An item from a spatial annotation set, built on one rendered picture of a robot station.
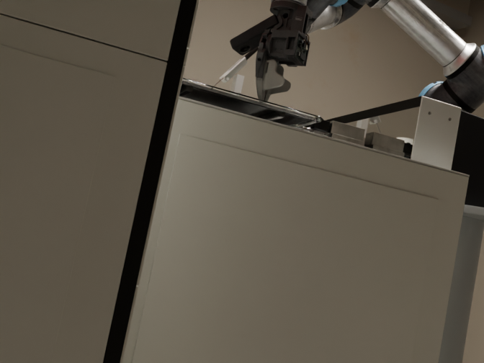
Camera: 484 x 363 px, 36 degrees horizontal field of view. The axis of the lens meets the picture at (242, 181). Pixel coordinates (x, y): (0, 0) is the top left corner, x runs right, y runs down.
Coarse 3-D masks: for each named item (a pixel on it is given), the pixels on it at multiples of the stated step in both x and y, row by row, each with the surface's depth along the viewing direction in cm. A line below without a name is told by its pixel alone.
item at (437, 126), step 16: (432, 112) 144; (448, 112) 145; (416, 128) 143; (432, 128) 144; (448, 128) 145; (416, 144) 143; (432, 144) 144; (448, 144) 145; (416, 160) 143; (432, 160) 144; (448, 160) 145
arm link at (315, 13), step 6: (312, 0) 160; (318, 0) 160; (324, 0) 160; (330, 0) 161; (336, 0) 162; (342, 0) 162; (312, 6) 161; (318, 6) 161; (324, 6) 162; (336, 6) 165; (318, 12) 163
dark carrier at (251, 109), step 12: (192, 96) 154; (204, 96) 152; (216, 96) 150; (228, 108) 159; (240, 108) 157; (252, 108) 155; (264, 108) 152; (276, 120) 162; (288, 120) 160; (300, 120) 157
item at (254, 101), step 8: (184, 80) 143; (200, 88) 144; (208, 88) 145; (216, 88) 145; (224, 96) 146; (232, 96) 146; (240, 96) 147; (256, 104) 148; (264, 104) 149; (272, 104) 149; (288, 112) 151; (296, 112) 151; (304, 112) 152; (312, 120) 153
